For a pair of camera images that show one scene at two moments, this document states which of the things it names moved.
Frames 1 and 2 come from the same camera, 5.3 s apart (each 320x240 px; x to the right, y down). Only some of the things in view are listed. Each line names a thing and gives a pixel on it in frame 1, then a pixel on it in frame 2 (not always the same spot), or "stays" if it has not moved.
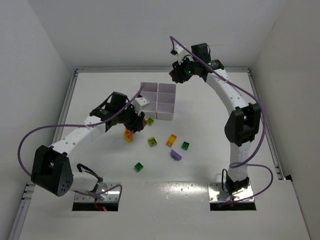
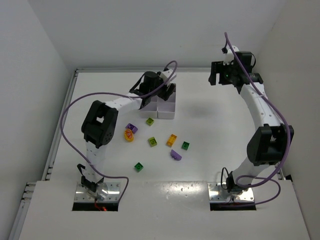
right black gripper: (177, 74) → (217, 73)
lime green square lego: (152, 141) stays
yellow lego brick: (171, 140) stays
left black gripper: (136, 122) → (166, 90)
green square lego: (138, 167) stays
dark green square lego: (185, 145) stays
